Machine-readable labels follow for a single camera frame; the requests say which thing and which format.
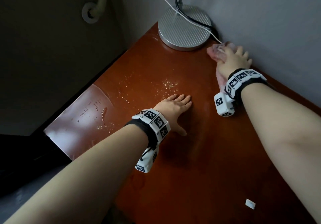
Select person's left hand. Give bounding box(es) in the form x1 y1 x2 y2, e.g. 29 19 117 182
153 94 192 136

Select person's right hand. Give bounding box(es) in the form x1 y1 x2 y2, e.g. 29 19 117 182
217 45 252 79

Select pink cleaning cloth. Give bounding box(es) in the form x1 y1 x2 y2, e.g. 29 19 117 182
207 40 237 93

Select person's left forearm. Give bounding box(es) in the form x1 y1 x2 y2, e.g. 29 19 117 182
4 125 150 224

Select person's right forearm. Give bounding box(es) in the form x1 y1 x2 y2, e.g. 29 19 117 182
242 83 321 223

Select right wrist marker band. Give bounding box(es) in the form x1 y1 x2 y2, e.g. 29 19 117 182
224 68 268 104

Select wrist marker band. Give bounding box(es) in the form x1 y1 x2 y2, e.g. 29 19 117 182
224 68 268 104
124 109 171 148

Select left wrist marker band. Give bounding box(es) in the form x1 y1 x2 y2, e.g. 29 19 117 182
124 109 171 148

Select red wooden table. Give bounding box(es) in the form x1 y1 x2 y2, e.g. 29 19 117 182
44 22 321 224

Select black lamp cable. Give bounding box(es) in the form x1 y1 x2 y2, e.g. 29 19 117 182
175 0 219 40

